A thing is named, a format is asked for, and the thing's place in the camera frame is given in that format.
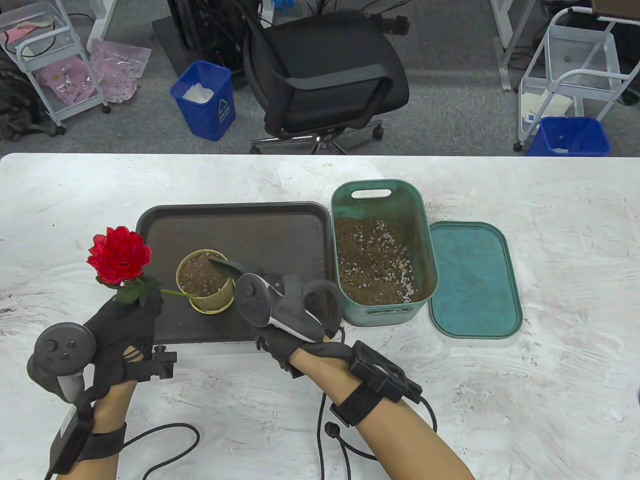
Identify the blue bin with white symbol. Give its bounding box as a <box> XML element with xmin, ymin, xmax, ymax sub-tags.
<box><xmin>169</xmin><ymin>60</ymin><xmax>237</xmax><ymax>142</ymax></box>

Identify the person's right hand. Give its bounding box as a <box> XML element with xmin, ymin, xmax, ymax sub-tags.
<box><xmin>252</xmin><ymin>325</ymin><xmax>354</xmax><ymax>379</ymax></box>

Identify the crumpled white paper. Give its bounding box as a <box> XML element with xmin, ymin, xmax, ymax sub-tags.
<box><xmin>182</xmin><ymin>84</ymin><xmax>216</xmax><ymax>104</ymax></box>

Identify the black office chair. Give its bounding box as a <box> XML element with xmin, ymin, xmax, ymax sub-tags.
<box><xmin>243</xmin><ymin>10</ymin><xmax>411</xmax><ymax>156</ymax></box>

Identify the person's right forearm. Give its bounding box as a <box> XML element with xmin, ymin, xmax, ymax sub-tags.
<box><xmin>290</xmin><ymin>345</ymin><xmax>476</xmax><ymax>480</ymax></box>

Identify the teal plastic storage box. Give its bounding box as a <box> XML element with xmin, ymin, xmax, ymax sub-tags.
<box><xmin>331</xmin><ymin>180</ymin><xmax>439</xmax><ymax>327</ymax></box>

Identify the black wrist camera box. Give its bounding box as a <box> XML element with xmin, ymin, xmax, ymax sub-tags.
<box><xmin>45</xmin><ymin>405</ymin><xmax>128</xmax><ymax>476</ymax></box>

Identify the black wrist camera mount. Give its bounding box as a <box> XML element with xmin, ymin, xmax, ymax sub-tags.
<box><xmin>330</xmin><ymin>341</ymin><xmax>423</xmax><ymax>427</ymax></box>

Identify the teal plastic lid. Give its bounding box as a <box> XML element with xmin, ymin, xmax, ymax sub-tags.
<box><xmin>428</xmin><ymin>221</ymin><xmax>524</xmax><ymax>340</ymax></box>

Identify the gold ribbed flower pot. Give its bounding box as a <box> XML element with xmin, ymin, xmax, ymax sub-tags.
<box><xmin>175</xmin><ymin>249</ymin><xmax>237</xmax><ymax>315</ymax></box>

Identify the dark fabric bag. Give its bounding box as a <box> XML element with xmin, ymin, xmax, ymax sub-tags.
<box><xmin>0</xmin><ymin>52</ymin><xmax>66</xmax><ymax>142</ymax></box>

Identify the person's left forearm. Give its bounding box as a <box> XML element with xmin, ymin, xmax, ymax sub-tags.
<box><xmin>57</xmin><ymin>380</ymin><xmax>141</xmax><ymax>480</ymax></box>

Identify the brown cardboard box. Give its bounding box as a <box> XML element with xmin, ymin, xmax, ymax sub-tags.
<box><xmin>590</xmin><ymin>0</ymin><xmax>640</xmax><ymax>21</ymax></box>

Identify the black cable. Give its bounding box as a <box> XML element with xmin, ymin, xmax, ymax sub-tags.
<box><xmin>122</xmin><ymin>422</ymin><xmax>202</xmax><ymax>480</ymax></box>
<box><xmin>317</xmin><ymin>395</ymin><xmax>438</xmax><ymax>480</ymax></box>

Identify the white box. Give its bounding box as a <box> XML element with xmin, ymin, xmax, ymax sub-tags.
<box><xmin>520</xmin><ymin>92</ymin><xmax>573</xmax><ymax>126</ymax></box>

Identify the person's left hand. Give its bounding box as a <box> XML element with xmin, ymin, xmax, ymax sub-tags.
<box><xmin>82</xmin><ymin>290</ymin><xmax>164</xmax><ymax>402</ymax></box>

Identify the plain blue bin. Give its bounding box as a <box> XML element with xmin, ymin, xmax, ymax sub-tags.
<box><xmin>526</xmin><ymin>116</ymin><xmax>613</xmax><ymax>157</ymax></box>

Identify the black computer tower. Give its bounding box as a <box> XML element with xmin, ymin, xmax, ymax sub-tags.
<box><xmin>167</xmin><ymin>0</ymin><xmax>263</xmax><ymax>71</ymax></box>

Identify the white mesh rolling cart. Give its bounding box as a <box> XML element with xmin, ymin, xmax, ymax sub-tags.
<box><xmin>513</xmin><ymin>7</ymin><xmax>640</xmax><ymax>152</ymax></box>

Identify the green garden trowel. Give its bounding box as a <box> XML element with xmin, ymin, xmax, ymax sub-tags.
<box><xmin>207</xmin><ymin>257</ymin><xmax>248</xmax><ymax>281</ymax></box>

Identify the grey and white hand controller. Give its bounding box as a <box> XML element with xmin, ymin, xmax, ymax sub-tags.
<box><xmin>234</xmin><ymin>272</ymin><xmax>343</xmax><ymax>343</ymax></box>

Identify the red artificial rose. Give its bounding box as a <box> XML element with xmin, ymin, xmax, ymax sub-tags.
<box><xmin>87</xmin><ymin>226</ymin><xmax>206</xmax><ymax>307</ymax></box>

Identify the white desk leg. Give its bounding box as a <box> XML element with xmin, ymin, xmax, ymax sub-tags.
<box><xmin>87</xmin><ymin>0</ymin><xmax>131</xmax><ymax>53</ymax></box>
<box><xmin>490</xmin><ymin>0</ymin><xmax>536</xmax><ymax>92</ymax></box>

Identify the pink plastic bag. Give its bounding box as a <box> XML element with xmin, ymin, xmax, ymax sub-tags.
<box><xmin>37</xmin><ymin>56</ymin><xmax>101</xmax><ymax>106</ymax></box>
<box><xmin>90</xmin><ymin>39</ymin><xmax>152</xmax><ymax>104</ymax></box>

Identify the brown plastic tray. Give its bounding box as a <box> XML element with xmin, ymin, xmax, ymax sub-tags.
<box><xmin>135</xmin><ymin>201</ymin><xmax>337</xmax><ymax>346</ymax></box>

